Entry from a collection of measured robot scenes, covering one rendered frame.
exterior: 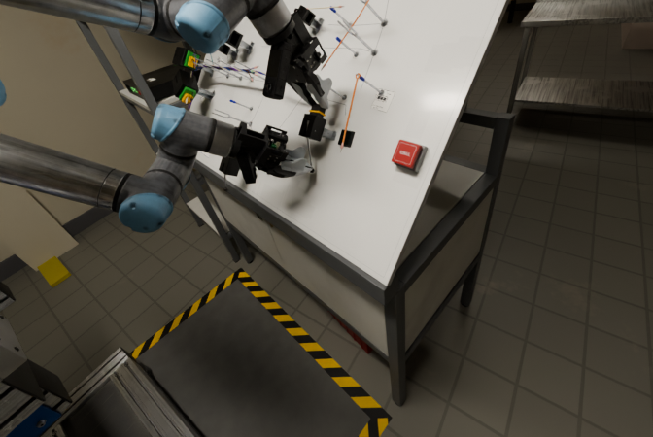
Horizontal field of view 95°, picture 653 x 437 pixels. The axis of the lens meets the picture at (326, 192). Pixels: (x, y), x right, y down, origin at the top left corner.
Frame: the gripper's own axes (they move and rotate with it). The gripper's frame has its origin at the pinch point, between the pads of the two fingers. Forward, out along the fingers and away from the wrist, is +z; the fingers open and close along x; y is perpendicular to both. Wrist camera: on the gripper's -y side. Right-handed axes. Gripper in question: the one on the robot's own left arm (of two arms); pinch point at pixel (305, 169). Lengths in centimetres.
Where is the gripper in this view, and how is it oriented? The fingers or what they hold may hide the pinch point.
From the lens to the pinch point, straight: 78.4
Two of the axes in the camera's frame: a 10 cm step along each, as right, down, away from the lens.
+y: 5.2, -5.2, -6.7
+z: 8.4, 2.1, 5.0
